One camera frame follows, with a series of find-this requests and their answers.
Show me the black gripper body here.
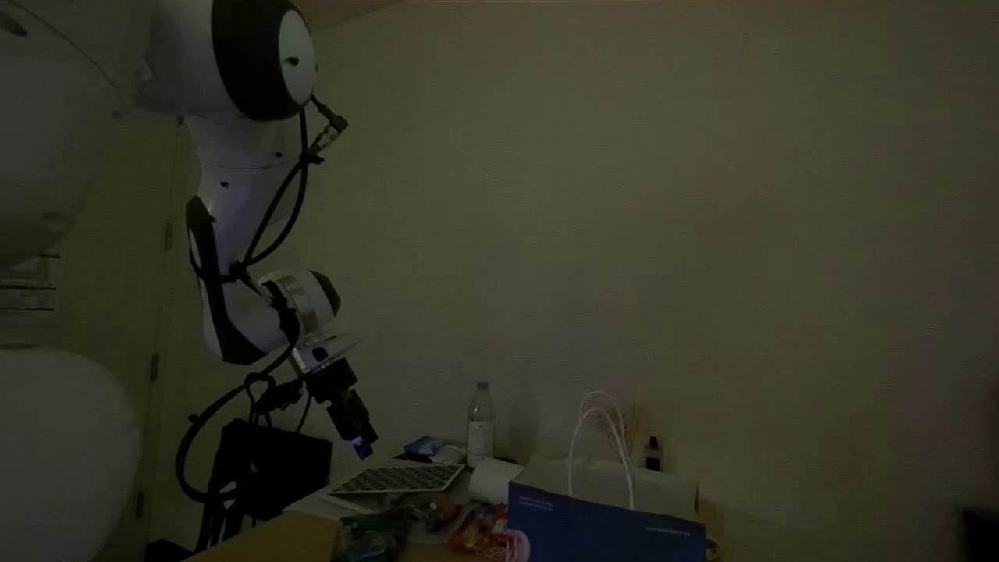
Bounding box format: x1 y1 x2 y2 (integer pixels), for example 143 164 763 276
300 357 380 448

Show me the green plastic snack bag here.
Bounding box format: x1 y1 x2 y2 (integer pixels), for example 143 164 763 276
338 498 419 562

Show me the black white keyboard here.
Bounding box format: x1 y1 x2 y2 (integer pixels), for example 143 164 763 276
329 459 470 503

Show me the blue tissue box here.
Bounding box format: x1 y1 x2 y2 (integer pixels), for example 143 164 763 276
401 433 470 470

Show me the black crate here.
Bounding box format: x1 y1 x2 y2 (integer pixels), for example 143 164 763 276
214 419 338 524

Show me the clear plastic water bottle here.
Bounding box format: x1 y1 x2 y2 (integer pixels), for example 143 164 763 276
464 379 499 470

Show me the white paper towel roll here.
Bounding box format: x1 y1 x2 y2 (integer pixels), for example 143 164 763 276
464 457 528 508

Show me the red snack package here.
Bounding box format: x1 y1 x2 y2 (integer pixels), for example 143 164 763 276
434 498 533 562

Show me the small reed diffuser bottle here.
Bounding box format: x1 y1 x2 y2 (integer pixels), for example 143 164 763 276
639 431 669 476

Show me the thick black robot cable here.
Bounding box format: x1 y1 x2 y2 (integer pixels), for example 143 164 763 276
172 95 354 503

